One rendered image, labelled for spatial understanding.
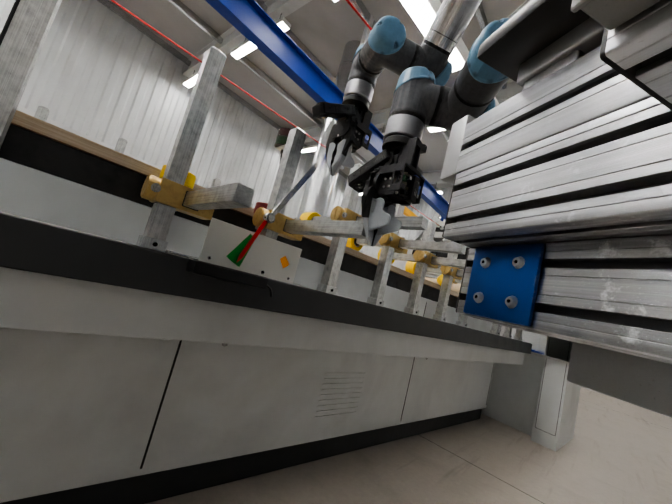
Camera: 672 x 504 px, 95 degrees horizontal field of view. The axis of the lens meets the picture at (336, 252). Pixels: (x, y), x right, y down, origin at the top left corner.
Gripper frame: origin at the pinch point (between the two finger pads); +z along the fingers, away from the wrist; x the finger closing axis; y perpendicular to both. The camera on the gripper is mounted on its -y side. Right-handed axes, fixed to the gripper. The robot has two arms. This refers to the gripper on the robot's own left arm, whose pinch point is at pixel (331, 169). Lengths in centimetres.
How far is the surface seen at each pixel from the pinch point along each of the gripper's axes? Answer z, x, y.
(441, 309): 25, 11, 93
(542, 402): 71, -4, 248
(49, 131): 12, 31, -51
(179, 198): 19.1, 9.3, -28.9
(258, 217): 16.4, 11.1, -9.9
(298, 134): -8.4, 10.1, -6.1
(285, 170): 2.3, 10.1, -6.8
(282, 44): -241, 278, 92
